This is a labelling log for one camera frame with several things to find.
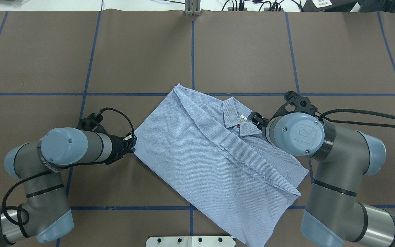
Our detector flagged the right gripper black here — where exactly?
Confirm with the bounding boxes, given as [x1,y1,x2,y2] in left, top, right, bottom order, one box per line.
[248,111,269,131]

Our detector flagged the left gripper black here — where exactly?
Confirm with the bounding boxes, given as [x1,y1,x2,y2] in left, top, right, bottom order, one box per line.
[114,133,137,158]

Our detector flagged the blue white striped shirt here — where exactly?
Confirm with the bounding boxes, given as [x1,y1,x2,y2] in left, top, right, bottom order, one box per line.
[134,84,308,247]

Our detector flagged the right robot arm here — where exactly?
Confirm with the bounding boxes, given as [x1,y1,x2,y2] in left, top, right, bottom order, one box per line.
[248,111,395,247]

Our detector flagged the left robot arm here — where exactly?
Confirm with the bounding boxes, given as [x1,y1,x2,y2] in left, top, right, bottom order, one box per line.
[0,128,136,247]

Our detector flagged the white mounting plate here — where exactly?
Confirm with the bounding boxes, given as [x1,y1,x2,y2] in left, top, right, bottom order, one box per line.
[145,236,237,247]

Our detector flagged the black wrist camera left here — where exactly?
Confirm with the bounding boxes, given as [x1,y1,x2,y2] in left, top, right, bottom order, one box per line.
[76,112,108,135]

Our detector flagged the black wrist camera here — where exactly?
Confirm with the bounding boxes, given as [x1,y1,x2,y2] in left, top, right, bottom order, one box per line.
[273,91,317,118]
[76,112,108,135]

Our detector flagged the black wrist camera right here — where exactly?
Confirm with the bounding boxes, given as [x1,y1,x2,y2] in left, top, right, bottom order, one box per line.
[273,91,317,118]

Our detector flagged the aluminium frame post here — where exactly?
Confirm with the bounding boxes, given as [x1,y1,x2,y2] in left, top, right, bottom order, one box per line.
[184,0,202,16]

